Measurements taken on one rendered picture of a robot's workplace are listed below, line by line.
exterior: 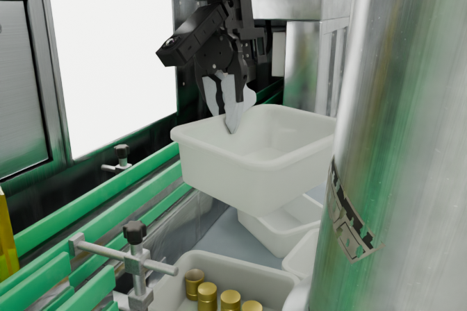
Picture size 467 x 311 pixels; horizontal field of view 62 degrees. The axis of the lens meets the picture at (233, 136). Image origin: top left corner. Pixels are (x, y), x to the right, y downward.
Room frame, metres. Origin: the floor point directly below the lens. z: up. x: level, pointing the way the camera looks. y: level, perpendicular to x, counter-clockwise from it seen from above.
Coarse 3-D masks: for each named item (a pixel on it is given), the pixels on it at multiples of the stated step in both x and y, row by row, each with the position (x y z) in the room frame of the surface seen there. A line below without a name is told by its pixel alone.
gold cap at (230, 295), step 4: (224, 292) 0.54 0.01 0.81; (228, 292) 0.54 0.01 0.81; (232, 292) 0.54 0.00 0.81; (236, 292) 0.54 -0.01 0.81; (220, 296) 0.54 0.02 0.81; (224, 296) 0.53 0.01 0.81; (228, 296) 0.53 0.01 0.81; (232, 296) 0.53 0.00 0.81; (236, 296) 0.53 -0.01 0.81; (220, 300) 0.53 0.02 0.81; (224, 300) 0.53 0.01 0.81; (228, 300) 0.53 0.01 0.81; (232, 300) 0.53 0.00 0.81; (236, 300) 0.53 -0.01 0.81; (220, 304) 0.53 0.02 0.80; (224, 304) 0.52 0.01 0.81; (228, 304) 0.52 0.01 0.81; (232, 304) 0.52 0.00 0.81; (236, 304) 0.52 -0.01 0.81; (220, 308) 0.53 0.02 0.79; (224, 308) 0.52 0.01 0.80; (228, 308) 0.52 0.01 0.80; (232, 308) 0.52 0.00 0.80; (236, 308) 0.52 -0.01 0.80
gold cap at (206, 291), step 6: (198, 288) 0.55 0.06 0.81; (204, 288) 0.55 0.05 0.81; (210, 288) 0.55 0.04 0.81; (216, 288) 0.56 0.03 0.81; (198, 294) 0.55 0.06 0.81; (204, 294) 0.54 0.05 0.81; (210, 294) 0.54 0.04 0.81; (216, 294) 0.55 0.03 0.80; (198, 300) 0.55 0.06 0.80; (204, 300) 0.54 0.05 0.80; (210, 300) 0.54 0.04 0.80; (216, 300) 0.55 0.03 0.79; (198, 306) 0.55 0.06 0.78; (204, 306) 0.54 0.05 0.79; (210, 306) 0.54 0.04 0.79; (216, 306) 0.55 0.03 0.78
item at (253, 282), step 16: (192, 256) 0.62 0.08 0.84; (208, 256) 0.61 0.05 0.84; (224, 256) 0.61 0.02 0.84; (208, 272) 0.61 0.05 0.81; (224, 272) 0.60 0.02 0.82; (240, 272) 0.58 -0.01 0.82; (256, 272) 0.57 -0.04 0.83; (272, 272) 0.56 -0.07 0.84; (288, 272) 0.56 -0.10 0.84; (160, 288) 0.52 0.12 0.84; (176, 288) 0.56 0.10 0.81; (224, 288) 0.59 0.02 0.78; (240, 288) 0.58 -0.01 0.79; (256, 288) 0.57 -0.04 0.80; (272, 288) 0.56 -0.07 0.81; (288, 288) 0.55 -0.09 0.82; (160, 304) 0.52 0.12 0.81; (176, 304) 0.55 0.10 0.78; (192, 304) 0.57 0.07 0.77; (240, 304) 0.57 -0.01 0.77; (272, 304) 0.56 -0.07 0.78
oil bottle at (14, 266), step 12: (0, 192) 0.41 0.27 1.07; (0, 204) 0.41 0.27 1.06; (0, 216) 0.40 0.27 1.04; (0, 228) 0.40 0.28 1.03; (0, 240) 0.40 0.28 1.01; (12, 240) 0.41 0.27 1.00; (0, 252) 0.40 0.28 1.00; (12, 252) 0.41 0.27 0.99; (0, 264) 0.39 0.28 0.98; (12, 264) 0.41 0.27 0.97; (0, 276) 0.39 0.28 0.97
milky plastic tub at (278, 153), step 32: (192, 128) 0.51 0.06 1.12; (224, 128) 0.55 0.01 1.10; (256, 128) 0.60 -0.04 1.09; (288, 128) 0.60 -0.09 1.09; (320, 128) 0.56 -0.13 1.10; (192, 160) 0.46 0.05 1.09; (224, 160) 0.40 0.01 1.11; (256, 160) 0.56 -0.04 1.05; (288, 160) 0.39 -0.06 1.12; (320, 160) 0.47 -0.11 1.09; (224, 192) 0.42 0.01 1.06; (256, 192) 0.39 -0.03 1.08; (288, 192) 0.42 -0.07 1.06
